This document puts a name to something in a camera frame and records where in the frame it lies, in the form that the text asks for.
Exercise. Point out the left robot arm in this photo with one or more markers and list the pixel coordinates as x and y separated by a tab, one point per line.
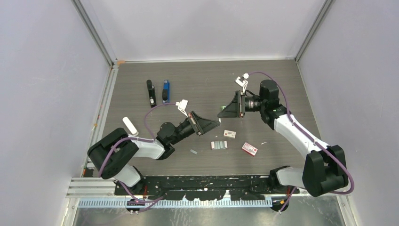
111	155

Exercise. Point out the white staple box sleeve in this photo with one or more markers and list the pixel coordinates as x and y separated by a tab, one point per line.
229	134

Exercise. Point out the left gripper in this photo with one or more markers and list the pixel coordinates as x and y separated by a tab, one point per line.
203	125

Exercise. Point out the staple tray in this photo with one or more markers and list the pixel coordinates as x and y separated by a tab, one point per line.
218	145

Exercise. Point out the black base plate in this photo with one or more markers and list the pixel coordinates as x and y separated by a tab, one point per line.
204	188

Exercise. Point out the white stapler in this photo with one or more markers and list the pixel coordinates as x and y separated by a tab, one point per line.
133	130

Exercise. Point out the red staple box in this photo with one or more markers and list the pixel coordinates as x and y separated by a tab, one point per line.
250	149

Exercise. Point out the slotted cable duct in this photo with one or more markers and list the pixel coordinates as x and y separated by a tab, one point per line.
196	203

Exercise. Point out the blue stapler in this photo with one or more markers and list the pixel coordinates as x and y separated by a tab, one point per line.
166	92

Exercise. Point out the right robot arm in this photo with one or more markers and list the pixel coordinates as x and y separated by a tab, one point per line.
324	169

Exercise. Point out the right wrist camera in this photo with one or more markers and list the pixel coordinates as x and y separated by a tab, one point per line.
242	81

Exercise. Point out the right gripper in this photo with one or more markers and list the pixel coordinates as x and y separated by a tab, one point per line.
236	108

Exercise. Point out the black stapler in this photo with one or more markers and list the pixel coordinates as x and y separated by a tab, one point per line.
152	93

